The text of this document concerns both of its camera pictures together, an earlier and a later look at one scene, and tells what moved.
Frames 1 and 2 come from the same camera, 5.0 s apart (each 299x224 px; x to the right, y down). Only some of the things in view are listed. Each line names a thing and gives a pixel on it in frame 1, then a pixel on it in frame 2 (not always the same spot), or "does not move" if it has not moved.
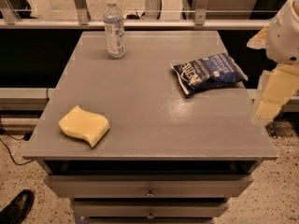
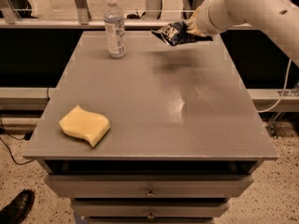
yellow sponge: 90,126 does not move
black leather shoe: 15,212 does not move
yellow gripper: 282,38 to 203,19
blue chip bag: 207,73 to 177,33
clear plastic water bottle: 113,19 does not move
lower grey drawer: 149,208 does not move
